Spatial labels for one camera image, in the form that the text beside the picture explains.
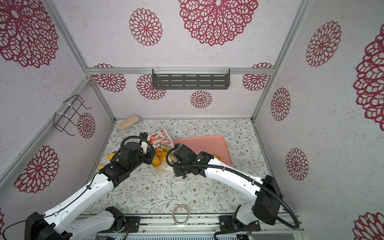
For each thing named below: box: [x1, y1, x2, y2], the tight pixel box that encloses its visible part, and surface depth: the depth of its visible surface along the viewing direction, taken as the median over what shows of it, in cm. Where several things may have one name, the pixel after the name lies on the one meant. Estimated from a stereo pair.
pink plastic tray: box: [173, 135, 232, 167], surface depth 112 cm
